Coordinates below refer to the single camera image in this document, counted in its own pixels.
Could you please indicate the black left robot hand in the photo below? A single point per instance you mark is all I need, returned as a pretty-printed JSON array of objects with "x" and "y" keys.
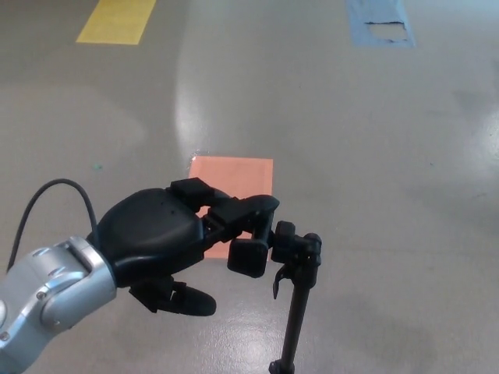
[{"x": 152, "y": 233}]

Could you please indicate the black phone stand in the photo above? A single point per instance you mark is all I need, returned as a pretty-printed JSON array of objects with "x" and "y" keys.
[{"x": 300, "y": 272}]

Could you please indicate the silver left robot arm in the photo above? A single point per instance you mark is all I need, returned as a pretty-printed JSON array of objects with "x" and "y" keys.
[{"x": 43, "y": 296}]

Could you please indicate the orange floor marking rectangle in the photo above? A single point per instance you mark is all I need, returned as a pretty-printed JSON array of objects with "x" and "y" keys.
[{"x": 241, "y": 175}]

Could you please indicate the yellow floor marking rectangle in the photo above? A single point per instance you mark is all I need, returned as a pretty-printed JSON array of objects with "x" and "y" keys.
[{"x": 117, "y": 21}]

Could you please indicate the torn blue floor marking rectangle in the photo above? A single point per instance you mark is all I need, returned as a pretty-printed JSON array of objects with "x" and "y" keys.
[{"x": 360, "y": 23}]

